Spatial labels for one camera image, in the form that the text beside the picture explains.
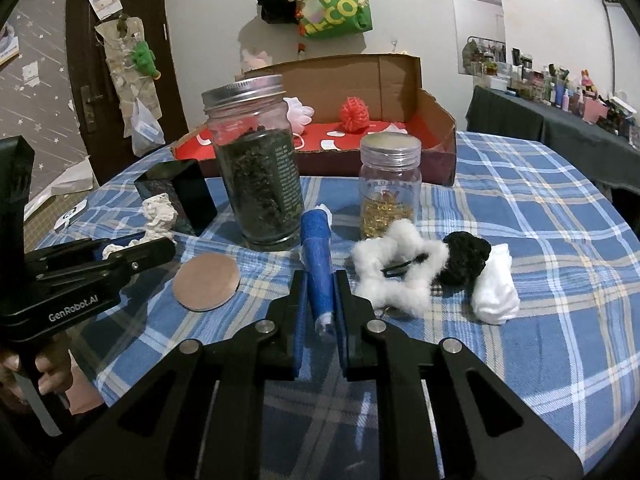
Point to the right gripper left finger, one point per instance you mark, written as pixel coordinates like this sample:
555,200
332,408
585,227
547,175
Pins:
198,413

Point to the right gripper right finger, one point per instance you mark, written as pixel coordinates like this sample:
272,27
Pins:
442,412

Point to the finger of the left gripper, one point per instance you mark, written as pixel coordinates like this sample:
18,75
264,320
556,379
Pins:
67,255
130,262

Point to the cream crochet scrunchie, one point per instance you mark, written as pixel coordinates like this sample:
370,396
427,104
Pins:
160,218

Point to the round beige powder puff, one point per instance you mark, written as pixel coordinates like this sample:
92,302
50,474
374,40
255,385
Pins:
206,282

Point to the white cloth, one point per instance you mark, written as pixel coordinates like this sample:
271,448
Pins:
495,299

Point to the black fuzzy scrunchie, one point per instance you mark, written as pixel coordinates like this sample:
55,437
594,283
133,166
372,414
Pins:
467,259

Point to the blue tissue pack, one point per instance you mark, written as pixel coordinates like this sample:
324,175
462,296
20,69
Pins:
315,241

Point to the white fluffy star clip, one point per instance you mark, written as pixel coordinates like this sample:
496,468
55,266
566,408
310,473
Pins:
398,269

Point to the white mesh bath pouf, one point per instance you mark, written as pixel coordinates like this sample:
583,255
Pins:
299,115

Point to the red mesh bath pouf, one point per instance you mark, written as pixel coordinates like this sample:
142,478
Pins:
354,115

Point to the person left hand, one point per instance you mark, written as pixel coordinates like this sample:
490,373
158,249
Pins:
54,373

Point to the white device on table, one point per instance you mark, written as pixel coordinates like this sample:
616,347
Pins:
70,216

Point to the dark patterned tin box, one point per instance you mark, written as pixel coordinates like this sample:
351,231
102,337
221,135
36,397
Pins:
185,185

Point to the plastic bag on door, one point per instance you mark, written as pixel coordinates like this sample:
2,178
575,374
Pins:
147,134

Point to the beige hanging organizer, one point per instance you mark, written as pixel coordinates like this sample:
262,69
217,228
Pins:
119,39

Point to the blue plaid tablecloth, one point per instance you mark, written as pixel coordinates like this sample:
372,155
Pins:
555,315

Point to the large glass jar dark contents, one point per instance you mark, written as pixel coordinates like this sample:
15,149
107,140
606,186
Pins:
254,148

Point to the green plush on door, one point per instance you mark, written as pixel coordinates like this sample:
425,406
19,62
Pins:
144,60

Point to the pink pig plush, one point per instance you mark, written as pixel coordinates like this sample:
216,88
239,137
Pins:
254,61

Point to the small jar gold beads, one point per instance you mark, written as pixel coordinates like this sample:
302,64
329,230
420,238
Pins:
390,180

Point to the dark wooden door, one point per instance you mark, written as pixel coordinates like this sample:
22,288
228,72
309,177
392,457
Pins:
95,98

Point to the cardboard box red interior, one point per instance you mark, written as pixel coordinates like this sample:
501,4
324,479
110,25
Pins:
356,94

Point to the dark cloth side table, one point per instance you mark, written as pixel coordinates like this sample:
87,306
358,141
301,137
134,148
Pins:
600,156

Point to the green tote bag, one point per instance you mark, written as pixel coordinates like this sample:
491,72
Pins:
327,19

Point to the white wardrobe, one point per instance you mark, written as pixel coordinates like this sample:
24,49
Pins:
625,54

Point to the wall mirror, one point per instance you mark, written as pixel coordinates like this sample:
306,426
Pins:
480,32

